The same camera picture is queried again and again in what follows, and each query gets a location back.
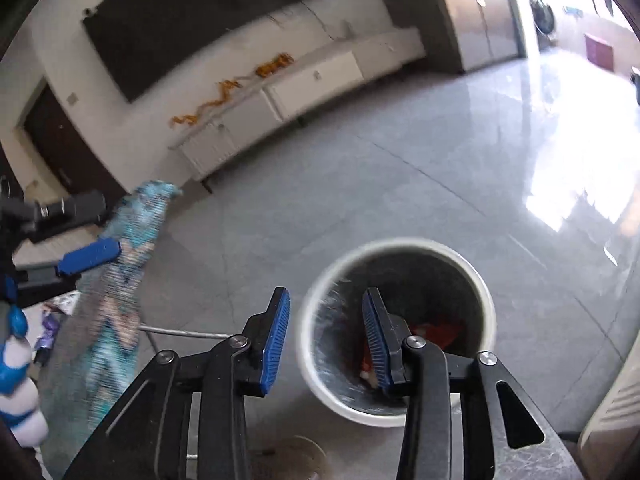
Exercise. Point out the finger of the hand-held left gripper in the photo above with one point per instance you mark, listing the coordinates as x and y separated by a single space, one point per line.
90 256
80 210

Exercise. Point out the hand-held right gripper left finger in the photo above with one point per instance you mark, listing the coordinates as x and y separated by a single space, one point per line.
275 345

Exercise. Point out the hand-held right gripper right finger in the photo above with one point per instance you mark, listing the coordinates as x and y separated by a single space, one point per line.
376 345

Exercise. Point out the red white carton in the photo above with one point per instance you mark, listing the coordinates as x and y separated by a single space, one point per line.
437 336

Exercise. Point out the grey round trash bin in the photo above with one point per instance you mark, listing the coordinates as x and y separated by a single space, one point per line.
450 280

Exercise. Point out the zigzag knitted blanket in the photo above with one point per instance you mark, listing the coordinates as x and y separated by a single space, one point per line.
120 310

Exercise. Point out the dark brown door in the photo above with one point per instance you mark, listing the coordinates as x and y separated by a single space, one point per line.
65 150

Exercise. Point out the purple wrapper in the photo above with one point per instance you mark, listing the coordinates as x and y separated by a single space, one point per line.
49 330

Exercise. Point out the metal rod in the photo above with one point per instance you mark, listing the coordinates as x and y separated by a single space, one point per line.
190 332

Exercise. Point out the golden dragon figurine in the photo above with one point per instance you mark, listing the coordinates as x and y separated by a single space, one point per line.
210 105

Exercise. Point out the golden tiger figurine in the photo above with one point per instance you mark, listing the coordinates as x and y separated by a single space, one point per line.
274 65

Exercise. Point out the beige furniture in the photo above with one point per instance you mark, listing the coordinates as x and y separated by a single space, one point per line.
615 420

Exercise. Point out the white television console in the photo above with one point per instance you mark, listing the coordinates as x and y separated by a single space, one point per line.
310 85

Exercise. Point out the silver refrigerator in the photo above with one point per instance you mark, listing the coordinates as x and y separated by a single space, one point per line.
480 15

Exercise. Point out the dark green container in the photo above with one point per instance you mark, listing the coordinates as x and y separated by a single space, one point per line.
636 85

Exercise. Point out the washing machine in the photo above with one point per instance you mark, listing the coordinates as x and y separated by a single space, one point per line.
542 12

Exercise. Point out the wall switch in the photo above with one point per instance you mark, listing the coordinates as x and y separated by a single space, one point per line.
73 99

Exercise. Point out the black wall television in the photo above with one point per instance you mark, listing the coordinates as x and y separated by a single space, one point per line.
190 20

